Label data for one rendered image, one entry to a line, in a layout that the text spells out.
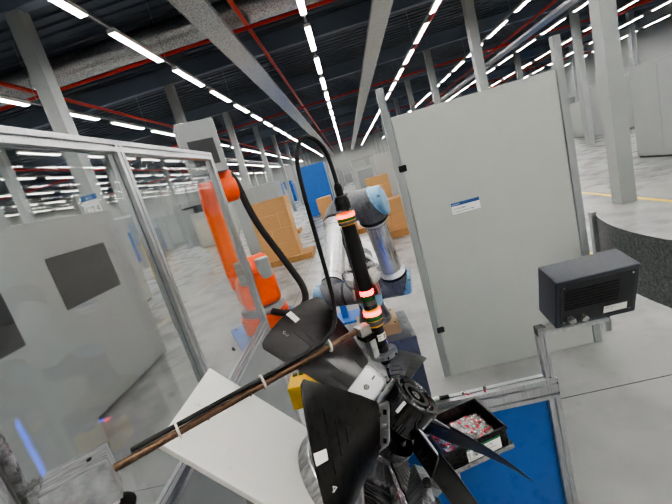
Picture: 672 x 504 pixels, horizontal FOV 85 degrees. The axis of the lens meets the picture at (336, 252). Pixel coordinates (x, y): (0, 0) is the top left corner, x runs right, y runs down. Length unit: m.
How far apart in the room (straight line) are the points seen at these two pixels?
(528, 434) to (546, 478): 0.21
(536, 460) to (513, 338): 1.55
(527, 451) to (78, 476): 1.43
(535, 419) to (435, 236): 1.50
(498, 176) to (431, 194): 0.47
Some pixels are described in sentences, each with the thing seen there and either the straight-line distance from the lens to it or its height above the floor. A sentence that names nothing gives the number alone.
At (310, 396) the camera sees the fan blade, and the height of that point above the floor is 1.41.
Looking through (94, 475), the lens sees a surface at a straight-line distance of 0.76.
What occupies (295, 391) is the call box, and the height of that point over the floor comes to 1.06.
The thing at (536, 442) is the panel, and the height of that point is 0.60.
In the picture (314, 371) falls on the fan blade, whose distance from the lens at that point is 0.89.
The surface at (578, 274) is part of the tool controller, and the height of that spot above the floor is 1.23.
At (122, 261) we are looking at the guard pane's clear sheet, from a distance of 1.32.
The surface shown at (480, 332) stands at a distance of 3.06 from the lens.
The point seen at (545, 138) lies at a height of 1.58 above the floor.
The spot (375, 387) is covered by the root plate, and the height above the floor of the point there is 1.24.
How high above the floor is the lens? 1.74
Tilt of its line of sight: 12 degrees down
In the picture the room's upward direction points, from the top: 16 degrees counter-clockwise
